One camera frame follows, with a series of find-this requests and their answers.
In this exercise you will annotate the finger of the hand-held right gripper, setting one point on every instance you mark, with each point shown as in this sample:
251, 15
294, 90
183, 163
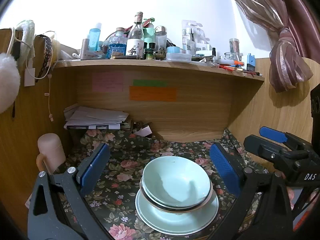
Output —
262, 148
272, 133

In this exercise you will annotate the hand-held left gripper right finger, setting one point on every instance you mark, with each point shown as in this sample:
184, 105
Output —
225, 170

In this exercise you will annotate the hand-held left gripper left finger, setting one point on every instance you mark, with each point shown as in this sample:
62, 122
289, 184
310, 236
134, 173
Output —
93, 170

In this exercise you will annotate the pale green bowl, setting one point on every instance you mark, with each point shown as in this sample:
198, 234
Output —
175, 180

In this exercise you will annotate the pale green plate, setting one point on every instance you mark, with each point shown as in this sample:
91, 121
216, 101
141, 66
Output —
175, 223

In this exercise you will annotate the dark floral tablecloth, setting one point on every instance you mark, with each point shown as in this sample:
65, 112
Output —
120, 170

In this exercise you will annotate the orange cloth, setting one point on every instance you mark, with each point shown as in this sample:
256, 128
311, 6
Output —
302, 220

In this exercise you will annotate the stack of white papers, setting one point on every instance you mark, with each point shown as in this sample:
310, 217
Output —
97, 116

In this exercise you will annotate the stack of books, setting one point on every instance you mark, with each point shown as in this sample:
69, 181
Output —
126, 126

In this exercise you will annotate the small pale pink box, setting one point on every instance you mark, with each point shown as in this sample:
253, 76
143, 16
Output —
144, 131

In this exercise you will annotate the blue pencil sharpener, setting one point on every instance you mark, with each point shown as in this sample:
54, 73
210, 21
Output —
250, 62

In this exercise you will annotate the white bottle orange cap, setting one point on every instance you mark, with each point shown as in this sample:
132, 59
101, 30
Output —
238, 62

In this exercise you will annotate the red tassel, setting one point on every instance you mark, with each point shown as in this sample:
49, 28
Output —
226, 67

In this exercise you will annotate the glass jar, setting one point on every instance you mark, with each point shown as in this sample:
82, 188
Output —
231, 56

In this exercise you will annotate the pink sticky note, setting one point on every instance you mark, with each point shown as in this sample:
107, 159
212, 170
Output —
107, 82

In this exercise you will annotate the mauve striped curtain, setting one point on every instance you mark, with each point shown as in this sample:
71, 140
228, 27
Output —
287, 42

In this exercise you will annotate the clear tube of pencils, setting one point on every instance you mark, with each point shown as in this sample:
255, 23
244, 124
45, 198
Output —
234, 46

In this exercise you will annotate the orange sticky note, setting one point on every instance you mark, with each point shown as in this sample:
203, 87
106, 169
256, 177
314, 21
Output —
152, 93

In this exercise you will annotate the nail polish bottle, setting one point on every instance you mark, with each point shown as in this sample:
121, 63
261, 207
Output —
214, 53

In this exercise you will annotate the green sticky note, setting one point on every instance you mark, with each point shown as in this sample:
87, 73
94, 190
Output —
150, 82

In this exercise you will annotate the white storage tray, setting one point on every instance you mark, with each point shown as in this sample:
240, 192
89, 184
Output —
203, 53

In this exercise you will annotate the white charger adapter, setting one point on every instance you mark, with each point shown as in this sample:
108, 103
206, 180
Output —
29, 77

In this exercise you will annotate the white tube with red print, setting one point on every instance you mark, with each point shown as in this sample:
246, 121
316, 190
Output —
92, 53

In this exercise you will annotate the clear plastic lidded box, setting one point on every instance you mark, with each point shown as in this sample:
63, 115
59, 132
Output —
178, 57

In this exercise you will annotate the wooden shelf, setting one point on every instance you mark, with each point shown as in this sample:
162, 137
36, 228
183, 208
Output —
160, 67

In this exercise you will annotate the brown cosmetic tube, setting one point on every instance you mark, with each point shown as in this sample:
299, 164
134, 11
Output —
85, 47

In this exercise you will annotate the yellow hanging pouch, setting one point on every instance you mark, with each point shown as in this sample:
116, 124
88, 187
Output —
55, 52

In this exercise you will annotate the white fluffy puff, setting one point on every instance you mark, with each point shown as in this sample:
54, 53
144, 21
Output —
8, 80

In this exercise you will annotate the blue glass perfume bottle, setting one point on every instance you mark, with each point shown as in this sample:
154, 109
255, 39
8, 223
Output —
117, 46

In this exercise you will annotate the dark patterned headband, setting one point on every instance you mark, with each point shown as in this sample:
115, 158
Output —
47, 52

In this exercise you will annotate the small dark green jar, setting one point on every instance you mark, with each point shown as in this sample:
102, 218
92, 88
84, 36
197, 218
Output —
149, 54

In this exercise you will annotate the light blue cream jar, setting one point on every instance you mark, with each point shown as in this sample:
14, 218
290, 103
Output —
173, 50

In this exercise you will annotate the blue liquid plastic bottle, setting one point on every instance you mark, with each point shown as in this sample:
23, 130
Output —
94, 38

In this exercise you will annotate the clear glass bottle picture label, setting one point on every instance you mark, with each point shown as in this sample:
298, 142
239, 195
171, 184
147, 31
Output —
135, 45

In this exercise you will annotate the clear bottle silver cap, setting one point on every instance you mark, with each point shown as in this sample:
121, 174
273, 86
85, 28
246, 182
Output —
160, 40

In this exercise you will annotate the green pump bottle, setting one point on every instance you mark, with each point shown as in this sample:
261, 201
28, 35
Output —
149, 33

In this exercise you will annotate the white fluffy headband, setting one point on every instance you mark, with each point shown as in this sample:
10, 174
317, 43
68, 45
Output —
27, 32

